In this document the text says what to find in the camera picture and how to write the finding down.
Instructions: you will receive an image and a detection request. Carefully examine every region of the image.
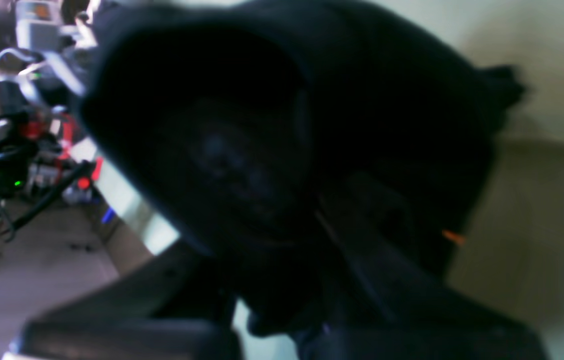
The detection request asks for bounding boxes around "dark navy T-shirt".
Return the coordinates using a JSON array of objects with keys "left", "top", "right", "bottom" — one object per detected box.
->
[{"left": 80, "top": 0, "right": 525, "bottom": 336}]

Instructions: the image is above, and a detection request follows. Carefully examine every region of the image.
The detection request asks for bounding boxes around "light green table cloth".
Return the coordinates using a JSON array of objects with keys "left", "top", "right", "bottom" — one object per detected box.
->
[{"left": 97, "top": 0, "right": 564, "bottom": 360}]

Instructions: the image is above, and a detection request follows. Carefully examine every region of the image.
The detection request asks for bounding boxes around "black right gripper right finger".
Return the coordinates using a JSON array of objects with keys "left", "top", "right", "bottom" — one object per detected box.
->
[{"left": 293, "top": 200, "right": 547, "bottom": 360}]

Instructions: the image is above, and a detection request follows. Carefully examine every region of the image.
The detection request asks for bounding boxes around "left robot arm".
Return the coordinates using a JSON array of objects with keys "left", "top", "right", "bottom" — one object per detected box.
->
[{"left": 0, "top": 0, "right": 103, "bottom": 262}]

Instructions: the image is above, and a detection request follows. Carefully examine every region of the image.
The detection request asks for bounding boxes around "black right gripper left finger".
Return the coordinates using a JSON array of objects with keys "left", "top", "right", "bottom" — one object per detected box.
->
[{"left": 4, "top": 242, "right": 242, "bottom": 360}]

